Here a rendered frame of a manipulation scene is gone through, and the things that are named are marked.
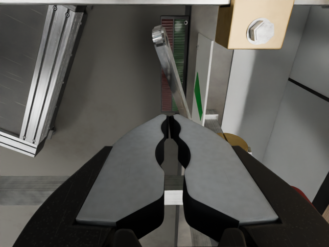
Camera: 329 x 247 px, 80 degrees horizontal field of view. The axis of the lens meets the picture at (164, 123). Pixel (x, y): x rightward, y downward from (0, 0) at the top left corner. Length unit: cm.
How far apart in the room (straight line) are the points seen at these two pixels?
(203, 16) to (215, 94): 13
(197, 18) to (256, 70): 20
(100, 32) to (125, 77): 24
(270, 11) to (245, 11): 2
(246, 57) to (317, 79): 13
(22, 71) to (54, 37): 23
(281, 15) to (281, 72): 32
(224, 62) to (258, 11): 19
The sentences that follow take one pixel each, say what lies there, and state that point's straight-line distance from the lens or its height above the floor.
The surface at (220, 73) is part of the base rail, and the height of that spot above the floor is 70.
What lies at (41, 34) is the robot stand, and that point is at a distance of 97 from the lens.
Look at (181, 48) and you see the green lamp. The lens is 36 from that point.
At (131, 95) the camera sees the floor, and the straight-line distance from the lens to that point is 114.
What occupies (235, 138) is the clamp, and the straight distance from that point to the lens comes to 28.
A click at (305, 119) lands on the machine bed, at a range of 48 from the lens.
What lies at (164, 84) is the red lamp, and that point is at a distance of 37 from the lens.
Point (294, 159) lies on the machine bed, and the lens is 51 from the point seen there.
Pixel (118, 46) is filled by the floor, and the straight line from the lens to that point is 109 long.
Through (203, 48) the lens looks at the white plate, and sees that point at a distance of 31.
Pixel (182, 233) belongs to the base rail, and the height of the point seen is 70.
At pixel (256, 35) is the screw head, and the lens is 19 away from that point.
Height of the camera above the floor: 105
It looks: 61 degrees down
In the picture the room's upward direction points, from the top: 179 degrees clockwise
